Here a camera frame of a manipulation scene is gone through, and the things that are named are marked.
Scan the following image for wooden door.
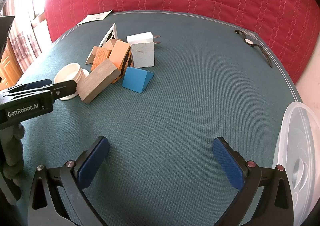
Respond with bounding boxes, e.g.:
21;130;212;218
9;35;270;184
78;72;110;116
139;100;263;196
0;47;23;90

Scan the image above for white wall charger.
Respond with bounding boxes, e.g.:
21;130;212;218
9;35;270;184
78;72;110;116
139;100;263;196
126;32;162;45

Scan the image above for patterned curtain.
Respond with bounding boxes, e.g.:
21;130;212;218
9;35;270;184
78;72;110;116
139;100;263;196
7;13;43;72

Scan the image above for paper leaflet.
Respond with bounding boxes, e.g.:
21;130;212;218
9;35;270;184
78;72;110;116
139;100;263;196
76;11;113;25

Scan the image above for tan wooden triangle block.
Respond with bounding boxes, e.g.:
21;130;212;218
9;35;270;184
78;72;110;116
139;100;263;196
85;46;100;66

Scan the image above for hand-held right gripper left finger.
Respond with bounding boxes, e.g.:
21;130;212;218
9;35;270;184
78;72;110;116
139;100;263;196
27;136;110;226

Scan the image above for brown wooden block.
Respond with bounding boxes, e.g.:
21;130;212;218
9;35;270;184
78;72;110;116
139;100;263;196
76;59;120;104

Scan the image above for black wristwatch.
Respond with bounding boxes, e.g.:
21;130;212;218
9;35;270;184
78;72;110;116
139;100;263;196
234;29;273;68

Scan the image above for pale grey wooden cube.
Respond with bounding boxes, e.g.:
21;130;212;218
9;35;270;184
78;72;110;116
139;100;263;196
130;42;155;68

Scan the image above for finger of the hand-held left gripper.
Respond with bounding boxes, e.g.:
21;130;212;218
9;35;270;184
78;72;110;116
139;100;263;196
5;79;52;92
49;80;78;101

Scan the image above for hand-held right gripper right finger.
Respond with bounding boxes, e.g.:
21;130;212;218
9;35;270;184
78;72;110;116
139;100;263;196
212;137;294;226

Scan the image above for clear plastic container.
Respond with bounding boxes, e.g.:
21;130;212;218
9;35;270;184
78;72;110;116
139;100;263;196
272;102;320;226

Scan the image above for blue wooden wedge block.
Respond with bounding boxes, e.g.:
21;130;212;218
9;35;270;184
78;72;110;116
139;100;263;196
122;66;155;94

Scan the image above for white black striped triangle block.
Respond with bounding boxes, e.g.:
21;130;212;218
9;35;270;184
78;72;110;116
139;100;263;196
99;23;118;47

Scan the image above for orange textured wooden block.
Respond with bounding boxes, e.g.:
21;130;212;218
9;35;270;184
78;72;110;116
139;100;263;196
90;48;112;71

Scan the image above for person's left hand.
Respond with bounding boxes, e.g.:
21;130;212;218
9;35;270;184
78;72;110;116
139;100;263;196
3;123;26;187

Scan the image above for white plastic jar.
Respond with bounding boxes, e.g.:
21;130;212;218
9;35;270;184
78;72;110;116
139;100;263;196
54;63;90;101

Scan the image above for orange black striped wooden block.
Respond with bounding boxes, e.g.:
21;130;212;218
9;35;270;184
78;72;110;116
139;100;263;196
109;40;135;84

